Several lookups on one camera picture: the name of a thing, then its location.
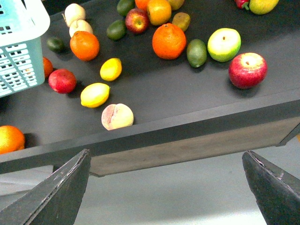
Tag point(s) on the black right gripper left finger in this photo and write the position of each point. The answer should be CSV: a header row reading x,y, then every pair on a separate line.
x,y
54,201

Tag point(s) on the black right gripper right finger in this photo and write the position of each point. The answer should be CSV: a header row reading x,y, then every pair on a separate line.
x,y
277,192

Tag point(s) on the yellow lemon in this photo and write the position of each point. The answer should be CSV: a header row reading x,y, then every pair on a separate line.
x,y
111,69
94,95

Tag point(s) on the mint green shopping basket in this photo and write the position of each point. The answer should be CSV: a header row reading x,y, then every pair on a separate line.
x,y
22,23

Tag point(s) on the black metal shelf rack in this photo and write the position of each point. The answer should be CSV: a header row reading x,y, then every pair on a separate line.
x,y
181,113

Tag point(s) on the orange persimmon fruit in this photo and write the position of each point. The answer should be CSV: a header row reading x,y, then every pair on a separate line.
x,y
11,139

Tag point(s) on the pale peach fruit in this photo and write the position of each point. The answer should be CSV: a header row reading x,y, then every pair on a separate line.
x,y
116,116

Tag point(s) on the red pomegranate fruit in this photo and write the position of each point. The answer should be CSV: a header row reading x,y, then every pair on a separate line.
x,y
62,81

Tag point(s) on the red apple front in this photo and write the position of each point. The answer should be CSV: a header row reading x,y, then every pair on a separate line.
x,y
247,70

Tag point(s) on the dark avocado left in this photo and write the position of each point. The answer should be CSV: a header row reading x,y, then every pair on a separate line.
x,y
55,44

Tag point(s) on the large orange left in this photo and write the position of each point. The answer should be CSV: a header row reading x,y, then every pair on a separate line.
x,y
84,45

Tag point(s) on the large orange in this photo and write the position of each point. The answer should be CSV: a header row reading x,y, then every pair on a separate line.
x,y
84,45
168,41

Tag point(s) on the green apple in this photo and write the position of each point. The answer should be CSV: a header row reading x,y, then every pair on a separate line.
x,y
224,44

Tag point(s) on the green lime front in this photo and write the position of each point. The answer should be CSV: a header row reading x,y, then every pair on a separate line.
x,y
196,53

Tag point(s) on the green lime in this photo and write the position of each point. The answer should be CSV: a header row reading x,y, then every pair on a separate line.
x,y
124,6
196,53
116,30

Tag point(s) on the green lime centre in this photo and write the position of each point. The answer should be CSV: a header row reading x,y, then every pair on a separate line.
x,y
116,30

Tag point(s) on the large orange centre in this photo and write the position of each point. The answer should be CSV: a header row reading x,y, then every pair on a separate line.
x,y
168,41

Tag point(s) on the yellow green pear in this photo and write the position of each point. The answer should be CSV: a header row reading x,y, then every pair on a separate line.
x,y
261,7

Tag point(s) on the red chili pepper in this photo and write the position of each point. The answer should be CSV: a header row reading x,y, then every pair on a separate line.
x,y
242,4

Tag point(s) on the red yellow apple centre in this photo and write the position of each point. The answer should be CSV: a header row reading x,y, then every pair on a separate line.
x,y
137,21

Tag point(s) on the brown kiwi lower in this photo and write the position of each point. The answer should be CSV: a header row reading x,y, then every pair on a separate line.
x,y
181,20

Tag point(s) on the brown kiwi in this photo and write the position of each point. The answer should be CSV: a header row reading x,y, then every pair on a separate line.
x,y
181,20
176,4

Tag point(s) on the green lime upper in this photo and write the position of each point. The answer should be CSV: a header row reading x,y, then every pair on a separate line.
x,y
124,6

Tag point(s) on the small orange back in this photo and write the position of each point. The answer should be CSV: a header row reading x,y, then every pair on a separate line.
x,y
142,4

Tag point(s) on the yellow orange fruit centre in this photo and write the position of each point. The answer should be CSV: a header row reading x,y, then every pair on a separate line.
x,y
159,11

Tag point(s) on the brown kiwi upper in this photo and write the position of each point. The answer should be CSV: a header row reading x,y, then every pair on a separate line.
x,y
176,4

